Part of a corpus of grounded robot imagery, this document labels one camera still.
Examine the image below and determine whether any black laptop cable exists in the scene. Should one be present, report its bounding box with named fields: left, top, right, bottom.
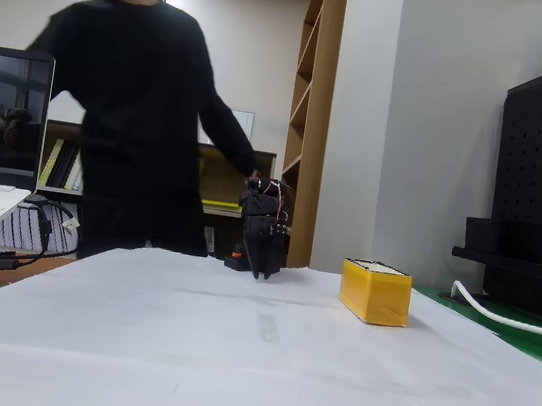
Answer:
left=0, top=191, right=91, bottom=291

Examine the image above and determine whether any white power cable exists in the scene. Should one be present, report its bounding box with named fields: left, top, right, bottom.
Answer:
left=445, top=279, right=542, bottom=340

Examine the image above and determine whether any white paper table cover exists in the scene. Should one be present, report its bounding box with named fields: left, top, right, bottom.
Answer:
left=0, top=224, right=542, bottom=406

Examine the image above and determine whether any green desk mat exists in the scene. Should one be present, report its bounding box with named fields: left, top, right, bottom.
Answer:
left=400, top=282, right=542, bottom=376

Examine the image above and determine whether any small black box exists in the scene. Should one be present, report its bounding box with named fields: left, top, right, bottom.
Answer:
left=461, top=214, right=500, bottom=256

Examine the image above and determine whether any yellow rectangular box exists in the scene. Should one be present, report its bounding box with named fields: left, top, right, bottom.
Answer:
left=333, top=256, right=417, bottom=330

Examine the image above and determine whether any red servo wire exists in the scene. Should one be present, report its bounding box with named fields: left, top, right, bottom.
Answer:
left=256, top=179, right=300, bottom=228

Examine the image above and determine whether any low bookshelf with books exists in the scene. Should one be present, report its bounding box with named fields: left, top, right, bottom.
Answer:
left=0, top=112, right=279, bottom=284

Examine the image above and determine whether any black clamp with orange knob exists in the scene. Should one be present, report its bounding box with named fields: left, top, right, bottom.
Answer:
left=221, top=241, right=250, bottom=273

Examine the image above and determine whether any person in black sweater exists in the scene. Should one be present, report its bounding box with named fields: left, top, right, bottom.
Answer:
left=0, top=0, right=286, bottom=284

